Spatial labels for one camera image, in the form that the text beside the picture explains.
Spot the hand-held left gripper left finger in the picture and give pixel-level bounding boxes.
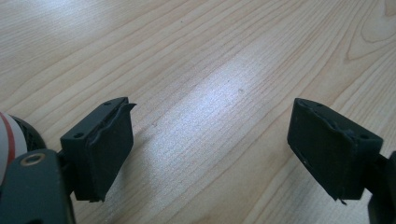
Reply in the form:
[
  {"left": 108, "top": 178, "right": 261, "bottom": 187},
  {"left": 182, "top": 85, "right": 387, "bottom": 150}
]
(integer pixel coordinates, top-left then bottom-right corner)
[{"left": 59, "top": 96, "right": 137, "bottom": 203}]

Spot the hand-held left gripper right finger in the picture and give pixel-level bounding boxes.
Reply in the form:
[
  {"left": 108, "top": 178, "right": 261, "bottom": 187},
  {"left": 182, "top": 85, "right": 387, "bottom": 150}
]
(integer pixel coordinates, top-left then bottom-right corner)
[{"left": 287, "top": 97, "right": 385, "bottom": 205}]

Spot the white can with red stripe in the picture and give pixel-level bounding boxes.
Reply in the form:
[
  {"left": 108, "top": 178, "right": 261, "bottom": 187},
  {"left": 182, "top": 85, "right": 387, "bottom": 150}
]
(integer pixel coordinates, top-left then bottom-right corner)
[{"left": 0, "top": 111, "right": 47, "bottom": 185}]

